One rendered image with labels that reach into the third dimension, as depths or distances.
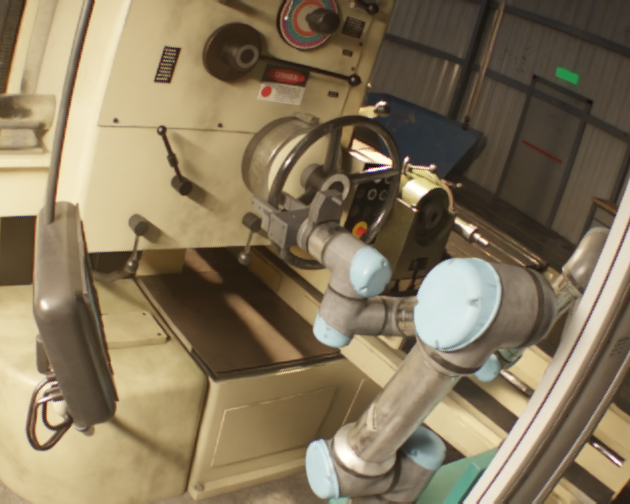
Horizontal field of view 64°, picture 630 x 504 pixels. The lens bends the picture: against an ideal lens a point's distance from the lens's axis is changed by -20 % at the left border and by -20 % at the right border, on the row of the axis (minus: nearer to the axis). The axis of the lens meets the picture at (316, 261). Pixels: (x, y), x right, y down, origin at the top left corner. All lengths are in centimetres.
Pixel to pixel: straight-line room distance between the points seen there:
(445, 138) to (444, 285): 702
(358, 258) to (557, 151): 813
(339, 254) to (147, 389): 88
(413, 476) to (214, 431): 108
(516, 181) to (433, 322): 866
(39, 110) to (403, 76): 984
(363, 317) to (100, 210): 61
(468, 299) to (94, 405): 52
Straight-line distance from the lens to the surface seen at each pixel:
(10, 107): 153
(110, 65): 123
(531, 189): 925
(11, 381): 174
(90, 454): 186
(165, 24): 124
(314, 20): 136
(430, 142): 779
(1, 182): 153
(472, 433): 189
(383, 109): 163
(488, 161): 975
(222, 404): 196
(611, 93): 895
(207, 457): 213
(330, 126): 125
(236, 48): 126
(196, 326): 206
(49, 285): 77
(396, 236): 183
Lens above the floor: 167
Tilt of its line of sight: 22 degrees down
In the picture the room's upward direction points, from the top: 18 degrees clockwise
